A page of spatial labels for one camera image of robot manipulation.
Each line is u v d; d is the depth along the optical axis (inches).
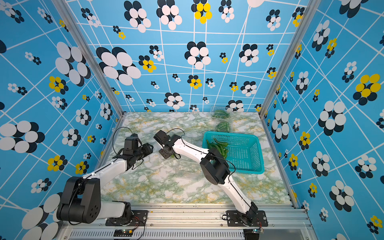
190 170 35.3
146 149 32.2
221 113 46.1
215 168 21.9
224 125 42.6
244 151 38.9
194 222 28.6
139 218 28.8
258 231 26.2
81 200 16.7
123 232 28.4
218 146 36.9
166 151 26.8
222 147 37.7
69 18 28.3
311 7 26.8
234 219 28.7
